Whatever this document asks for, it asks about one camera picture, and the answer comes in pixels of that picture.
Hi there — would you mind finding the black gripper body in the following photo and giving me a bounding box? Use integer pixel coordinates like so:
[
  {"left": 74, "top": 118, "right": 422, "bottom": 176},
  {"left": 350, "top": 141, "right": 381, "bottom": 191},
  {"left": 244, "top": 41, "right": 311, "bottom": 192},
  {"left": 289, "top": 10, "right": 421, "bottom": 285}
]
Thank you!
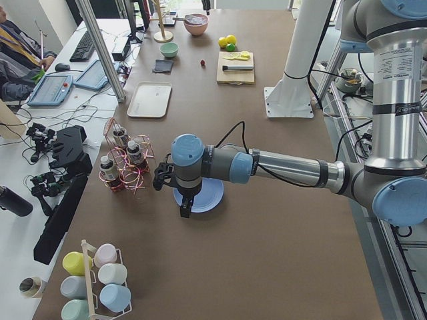
[{"left": 175, "top": 186, "right": 201, "bottom": 207}]

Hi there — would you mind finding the blue round plate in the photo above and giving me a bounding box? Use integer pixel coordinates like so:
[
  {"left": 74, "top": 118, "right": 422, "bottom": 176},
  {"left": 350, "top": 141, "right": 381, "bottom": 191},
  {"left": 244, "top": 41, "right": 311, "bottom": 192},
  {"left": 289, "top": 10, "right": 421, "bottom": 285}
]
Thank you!
[{"left": 173, "top": 177, "right": 224, "bottom": 214}]

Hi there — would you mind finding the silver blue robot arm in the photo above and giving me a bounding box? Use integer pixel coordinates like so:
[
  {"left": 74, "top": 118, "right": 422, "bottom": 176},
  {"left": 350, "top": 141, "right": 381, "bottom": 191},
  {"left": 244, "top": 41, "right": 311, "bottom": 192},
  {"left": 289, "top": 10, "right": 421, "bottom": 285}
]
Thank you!
[{"left": 155, "top": 1, "right": 426, "bottom": 227}]

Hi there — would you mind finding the middle white-label drink bottle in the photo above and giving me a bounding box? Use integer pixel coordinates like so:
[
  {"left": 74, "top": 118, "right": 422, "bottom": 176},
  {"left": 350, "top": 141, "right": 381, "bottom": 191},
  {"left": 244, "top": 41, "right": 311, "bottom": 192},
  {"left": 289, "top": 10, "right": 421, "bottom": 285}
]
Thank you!
[{"left": 126, "top": 140, "right": 147, "bottom": 171}]

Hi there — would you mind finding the white-label drink bottle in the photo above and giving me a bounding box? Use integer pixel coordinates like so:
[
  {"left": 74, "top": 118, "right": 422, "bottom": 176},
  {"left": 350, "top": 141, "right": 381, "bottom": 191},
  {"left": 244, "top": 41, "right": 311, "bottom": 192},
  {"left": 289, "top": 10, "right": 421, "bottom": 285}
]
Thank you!
[
  {"left": 99, "top": 155, "right": 121, "bottom": 191},
  {"left": 126, "top": 140, "right": 147, "bottom": 171},
  {"left": 113, "top": 124, "right": 129, "bottom": 148}
]

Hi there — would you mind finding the front white-label drink bottle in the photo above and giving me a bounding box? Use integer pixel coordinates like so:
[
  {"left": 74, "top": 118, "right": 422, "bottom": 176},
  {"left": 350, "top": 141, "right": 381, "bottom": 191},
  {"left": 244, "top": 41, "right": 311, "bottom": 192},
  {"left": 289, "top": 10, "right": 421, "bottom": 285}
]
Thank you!
[{"left": 99, "top": 155, "right": 121, "bottom": 191}]

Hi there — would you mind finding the pink cup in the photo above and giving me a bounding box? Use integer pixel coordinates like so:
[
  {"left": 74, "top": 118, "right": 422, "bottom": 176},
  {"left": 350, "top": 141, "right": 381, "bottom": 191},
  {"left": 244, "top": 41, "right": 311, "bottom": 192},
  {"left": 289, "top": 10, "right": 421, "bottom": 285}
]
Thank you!
[{"left": 94, "top": 243, "right": 117, "bottom": 268}]

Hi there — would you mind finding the rear white-label drink bottle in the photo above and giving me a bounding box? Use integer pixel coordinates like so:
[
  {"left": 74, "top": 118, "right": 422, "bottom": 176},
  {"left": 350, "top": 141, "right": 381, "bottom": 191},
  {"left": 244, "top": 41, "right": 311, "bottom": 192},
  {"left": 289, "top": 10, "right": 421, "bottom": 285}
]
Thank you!
[{"left": 113, "top": 124, "right": 129, "bottom": 148}]

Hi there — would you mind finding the white cup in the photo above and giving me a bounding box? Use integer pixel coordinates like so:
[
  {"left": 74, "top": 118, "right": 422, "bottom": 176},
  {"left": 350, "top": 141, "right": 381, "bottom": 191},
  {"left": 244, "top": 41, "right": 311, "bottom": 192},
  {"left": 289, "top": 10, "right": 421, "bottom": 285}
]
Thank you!
[{"left": 98, "top": 263, "right": 127, "bottom": 285}]

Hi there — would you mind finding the cream rabbit tray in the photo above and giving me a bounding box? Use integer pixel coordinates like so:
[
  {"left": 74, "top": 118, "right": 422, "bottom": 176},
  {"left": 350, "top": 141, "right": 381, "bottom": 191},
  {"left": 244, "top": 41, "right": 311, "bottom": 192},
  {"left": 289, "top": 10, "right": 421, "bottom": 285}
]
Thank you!
[{"left": 127, "top": 81, "right": 171, "bottom": 119}]

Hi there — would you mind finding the light blue cup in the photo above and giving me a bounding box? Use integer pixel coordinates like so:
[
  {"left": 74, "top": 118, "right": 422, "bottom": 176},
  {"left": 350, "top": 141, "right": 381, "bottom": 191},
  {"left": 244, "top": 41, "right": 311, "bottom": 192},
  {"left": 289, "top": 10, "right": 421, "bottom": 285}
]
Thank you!
[{"left": 99, "top": 283, "right": 131, "bottom": 313}]

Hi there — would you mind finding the yellow cup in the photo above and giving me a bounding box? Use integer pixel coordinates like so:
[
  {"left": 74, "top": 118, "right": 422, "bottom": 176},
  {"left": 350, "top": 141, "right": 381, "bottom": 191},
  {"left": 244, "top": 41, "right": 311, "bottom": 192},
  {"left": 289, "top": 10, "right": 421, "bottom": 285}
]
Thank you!
[{"left": 62, "top": 251, "right": 85, "bottom": 276}]

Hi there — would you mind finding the black gripper stand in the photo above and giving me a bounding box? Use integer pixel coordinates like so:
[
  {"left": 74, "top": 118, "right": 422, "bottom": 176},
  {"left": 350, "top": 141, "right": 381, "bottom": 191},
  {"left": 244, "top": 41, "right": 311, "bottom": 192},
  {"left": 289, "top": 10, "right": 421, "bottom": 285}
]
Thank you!
[{"left": 27, "top": 123, "right": 92, "bottom": 265}]

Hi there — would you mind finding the grey folded cloth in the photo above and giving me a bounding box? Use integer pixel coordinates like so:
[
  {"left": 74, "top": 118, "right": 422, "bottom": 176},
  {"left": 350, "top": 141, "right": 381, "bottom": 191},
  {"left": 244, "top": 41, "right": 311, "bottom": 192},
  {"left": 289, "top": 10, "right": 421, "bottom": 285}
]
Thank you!
[{"left": 152, "top": 59, "right": 174, "bottom": 73}]

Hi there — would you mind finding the bamboo cutting board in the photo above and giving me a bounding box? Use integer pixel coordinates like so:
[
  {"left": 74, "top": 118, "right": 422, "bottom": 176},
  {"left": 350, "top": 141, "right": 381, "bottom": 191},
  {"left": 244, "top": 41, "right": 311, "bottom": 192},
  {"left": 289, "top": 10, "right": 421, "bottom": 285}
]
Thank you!
[{"left": 216, "top": 51, "right": 255, "bottom": 85}]

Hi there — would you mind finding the steel rod black tip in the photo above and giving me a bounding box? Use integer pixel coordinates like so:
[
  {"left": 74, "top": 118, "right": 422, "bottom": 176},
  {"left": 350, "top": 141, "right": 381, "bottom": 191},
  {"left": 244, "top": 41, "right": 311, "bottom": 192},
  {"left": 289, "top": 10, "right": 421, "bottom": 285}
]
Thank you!
[{"left": 222, "top": 65, "right": 254, "bottom": 71}]

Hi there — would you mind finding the grey cup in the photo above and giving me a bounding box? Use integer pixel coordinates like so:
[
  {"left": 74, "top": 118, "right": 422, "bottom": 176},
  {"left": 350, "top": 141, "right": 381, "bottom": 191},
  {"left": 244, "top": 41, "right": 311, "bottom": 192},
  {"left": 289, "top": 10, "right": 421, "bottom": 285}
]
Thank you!
[{"left": 60, "top": 275, "right": 87, "bottom": 299}]

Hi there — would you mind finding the mint green bowl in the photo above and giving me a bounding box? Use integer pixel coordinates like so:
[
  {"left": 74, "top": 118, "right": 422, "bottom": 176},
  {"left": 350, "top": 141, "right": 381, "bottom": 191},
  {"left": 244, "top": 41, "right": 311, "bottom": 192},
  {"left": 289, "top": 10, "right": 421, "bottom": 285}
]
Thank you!
[{"left": 159, "top": 42, "right": 179, "bottom": 58}]

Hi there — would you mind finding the mint green cup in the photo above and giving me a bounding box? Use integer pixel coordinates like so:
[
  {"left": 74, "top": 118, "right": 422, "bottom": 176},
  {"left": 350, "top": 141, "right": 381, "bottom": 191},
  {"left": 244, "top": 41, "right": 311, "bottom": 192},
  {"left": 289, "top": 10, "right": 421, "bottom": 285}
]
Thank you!
[{"left": 61, "top": 299, "right": 89, "bottom": 320}]

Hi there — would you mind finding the yellow plastic knife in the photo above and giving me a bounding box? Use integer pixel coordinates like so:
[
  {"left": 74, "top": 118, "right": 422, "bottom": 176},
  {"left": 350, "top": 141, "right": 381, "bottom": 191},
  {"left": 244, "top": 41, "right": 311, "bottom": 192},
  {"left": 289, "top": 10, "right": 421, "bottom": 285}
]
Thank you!
[{"left": 222, "top": 53, "right": 250, "bottom": 61}]

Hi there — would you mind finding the blue teach pendant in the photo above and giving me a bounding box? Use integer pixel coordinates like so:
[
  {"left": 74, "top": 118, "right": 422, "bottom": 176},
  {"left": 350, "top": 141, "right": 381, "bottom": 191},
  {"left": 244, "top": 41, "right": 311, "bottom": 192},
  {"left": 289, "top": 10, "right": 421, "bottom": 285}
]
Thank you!
[
  {"left": 27, "top": 74, "right": 73, "bottom": 107},
  {"left": 73, "top": 59, "right": 109, "bottom": 91}
]

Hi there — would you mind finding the thick lemon half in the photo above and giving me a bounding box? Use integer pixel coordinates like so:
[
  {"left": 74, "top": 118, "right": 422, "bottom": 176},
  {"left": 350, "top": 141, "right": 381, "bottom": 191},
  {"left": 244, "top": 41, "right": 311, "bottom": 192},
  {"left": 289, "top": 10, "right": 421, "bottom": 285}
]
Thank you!
[{"left": 240, "top": 51, "right": 250, "bottom": 60}]

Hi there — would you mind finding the green lime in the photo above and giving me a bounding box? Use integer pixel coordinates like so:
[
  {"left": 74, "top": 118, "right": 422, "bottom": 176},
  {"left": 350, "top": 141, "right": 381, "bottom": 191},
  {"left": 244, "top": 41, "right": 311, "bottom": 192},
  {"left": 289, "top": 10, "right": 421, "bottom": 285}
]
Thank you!
[{"left": 225, "top": 43, "right": 236, "bottom": 52}]

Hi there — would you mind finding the whole yellow lemon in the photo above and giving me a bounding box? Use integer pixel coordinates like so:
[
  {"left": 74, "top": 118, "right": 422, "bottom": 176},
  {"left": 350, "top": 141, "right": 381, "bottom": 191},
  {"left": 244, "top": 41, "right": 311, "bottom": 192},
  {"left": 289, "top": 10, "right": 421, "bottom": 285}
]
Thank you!
[
  {"left": 226, "top": 34, "right": 237, "bottom": 45},
  {"left": 218, "top": 37, "right": 228, "bottom": 48}
]

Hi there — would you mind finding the wooden stand round base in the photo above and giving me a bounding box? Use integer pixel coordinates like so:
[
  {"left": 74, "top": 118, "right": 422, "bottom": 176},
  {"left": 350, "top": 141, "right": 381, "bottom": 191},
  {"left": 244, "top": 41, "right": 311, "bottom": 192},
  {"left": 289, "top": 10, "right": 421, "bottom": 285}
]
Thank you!
[{"left": 150, "top": 0, "right": 173, "bottom": 43}]

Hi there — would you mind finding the pink bowl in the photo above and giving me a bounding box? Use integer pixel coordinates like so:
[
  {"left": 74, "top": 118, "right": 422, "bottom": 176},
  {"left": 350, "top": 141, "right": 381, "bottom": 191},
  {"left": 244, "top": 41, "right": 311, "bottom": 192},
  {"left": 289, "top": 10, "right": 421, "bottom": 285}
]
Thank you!
[{"left": 183, "top": 13, "right": 209, "bottom": 36}]

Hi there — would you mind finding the tape roll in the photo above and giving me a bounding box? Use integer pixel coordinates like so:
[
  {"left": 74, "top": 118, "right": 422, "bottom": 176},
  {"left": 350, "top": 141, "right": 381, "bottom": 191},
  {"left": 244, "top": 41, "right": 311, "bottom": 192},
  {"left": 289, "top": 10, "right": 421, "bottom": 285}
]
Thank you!
[{"left": 19, "top": 276, "right": 47, "bottom": 298}]

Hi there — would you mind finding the black water bottle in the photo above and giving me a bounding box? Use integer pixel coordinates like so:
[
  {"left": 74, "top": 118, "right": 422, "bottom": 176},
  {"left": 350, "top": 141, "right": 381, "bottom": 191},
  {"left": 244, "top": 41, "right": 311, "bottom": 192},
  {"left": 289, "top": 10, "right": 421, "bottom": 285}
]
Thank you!
[{"left": 1, "top": 186, "right": 33, "bottom": 217}]

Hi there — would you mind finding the black keyboard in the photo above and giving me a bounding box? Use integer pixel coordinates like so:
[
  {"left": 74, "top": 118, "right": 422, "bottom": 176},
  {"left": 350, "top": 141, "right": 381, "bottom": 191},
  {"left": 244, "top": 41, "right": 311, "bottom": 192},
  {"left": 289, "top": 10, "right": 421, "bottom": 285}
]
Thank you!
[{"left": 69, "top": 31, "right": 95, "bottom": 62}]

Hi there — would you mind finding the black computer mouse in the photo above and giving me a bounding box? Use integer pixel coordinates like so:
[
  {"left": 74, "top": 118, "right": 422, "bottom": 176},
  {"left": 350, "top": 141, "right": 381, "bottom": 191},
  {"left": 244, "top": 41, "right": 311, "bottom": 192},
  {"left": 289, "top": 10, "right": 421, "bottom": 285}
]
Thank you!
[{"left": 55, "top": 63, "right": 71, "bottom": 72}]

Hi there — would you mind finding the bowl on side shelf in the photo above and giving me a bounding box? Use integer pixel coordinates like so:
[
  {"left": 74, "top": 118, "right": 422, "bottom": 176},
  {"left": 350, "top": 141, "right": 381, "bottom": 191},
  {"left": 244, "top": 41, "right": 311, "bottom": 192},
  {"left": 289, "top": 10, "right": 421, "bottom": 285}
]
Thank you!
[{"left": 335, "top": 68, "right": 363, "bottom": 93}]

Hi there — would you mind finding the seated person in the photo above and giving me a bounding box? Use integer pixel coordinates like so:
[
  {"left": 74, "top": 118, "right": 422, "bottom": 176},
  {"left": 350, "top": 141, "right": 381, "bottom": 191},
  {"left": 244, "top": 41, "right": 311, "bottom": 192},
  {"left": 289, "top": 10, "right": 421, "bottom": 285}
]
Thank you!
[{"left": 1, "top": 9, "right": 57, "bottom": 102}]

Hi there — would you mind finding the copper wire bottle rack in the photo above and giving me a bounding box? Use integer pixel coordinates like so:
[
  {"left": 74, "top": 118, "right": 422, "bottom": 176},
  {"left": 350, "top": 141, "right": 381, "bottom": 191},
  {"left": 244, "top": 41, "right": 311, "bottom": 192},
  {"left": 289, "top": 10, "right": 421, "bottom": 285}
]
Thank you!
[{"left": 99, "top": 117, "right": 155, "bottom": 193}]

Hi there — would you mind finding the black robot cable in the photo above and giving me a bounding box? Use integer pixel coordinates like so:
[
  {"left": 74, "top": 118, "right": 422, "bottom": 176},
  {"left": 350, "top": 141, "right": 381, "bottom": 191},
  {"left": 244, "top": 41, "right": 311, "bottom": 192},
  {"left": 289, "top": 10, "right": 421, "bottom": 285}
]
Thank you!
[{"left": 213, "top": 121, "right": 314, "bottom": 187}]

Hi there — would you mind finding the white wire cup rack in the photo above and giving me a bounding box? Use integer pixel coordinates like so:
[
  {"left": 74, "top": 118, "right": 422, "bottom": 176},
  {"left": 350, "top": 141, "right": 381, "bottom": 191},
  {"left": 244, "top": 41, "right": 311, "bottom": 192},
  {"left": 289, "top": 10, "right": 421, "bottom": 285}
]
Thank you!
[{"left": 81, "top": 239, "right": 133, "bottom": 319}]

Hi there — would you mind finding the aluminium frame post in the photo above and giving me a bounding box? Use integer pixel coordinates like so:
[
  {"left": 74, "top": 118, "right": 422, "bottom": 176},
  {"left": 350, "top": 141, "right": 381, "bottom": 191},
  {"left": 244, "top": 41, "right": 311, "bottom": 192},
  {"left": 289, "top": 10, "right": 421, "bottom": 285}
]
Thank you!
[{"left": 76, "top": 0, "right": 125, "bottom": 103}]

